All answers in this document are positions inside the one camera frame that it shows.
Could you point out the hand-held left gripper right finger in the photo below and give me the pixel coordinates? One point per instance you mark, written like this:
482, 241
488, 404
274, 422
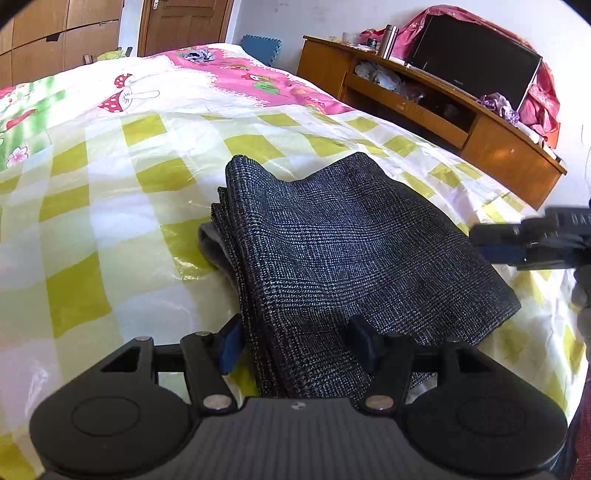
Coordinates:
362, 339

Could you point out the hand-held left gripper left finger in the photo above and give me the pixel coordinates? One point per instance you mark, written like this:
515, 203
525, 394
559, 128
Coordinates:
230, 344

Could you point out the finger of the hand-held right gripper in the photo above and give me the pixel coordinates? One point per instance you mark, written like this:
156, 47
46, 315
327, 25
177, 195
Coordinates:
503, 254
494, 233

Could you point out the dark grey plaid pants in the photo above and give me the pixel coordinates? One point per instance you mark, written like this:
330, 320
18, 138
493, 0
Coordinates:
346, 244

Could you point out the person's right hand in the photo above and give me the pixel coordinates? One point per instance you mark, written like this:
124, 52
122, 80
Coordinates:
582, 318

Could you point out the wooden television stand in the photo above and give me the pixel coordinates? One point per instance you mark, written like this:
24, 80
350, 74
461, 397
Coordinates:
503, 143

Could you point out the purple cloth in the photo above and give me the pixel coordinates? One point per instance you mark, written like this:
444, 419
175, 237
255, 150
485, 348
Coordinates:
501, 107

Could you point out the pink cloth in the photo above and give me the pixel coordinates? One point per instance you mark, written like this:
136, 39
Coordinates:
545, 101

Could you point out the black television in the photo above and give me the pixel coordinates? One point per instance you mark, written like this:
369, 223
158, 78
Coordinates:
471, 60

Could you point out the white crumpled bag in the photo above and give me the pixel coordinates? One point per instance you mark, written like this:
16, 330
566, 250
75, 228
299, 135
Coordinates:
378, 75

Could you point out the checkered printed blanket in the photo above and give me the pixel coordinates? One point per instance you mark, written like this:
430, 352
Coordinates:
115, 184

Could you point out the steel thermos bottle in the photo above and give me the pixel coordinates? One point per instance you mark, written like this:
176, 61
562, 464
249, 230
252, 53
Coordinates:
388, 42

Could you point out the blue foam mat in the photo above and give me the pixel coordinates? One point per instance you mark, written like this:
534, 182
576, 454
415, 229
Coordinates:
259, 50

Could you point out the green cloth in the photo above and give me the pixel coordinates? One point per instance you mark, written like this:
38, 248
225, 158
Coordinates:
110, 54

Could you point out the wooden door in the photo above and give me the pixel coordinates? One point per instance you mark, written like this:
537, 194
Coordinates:
184, 25

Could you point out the wooden wardrobe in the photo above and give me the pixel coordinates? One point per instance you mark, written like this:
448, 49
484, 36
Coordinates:
55, 41

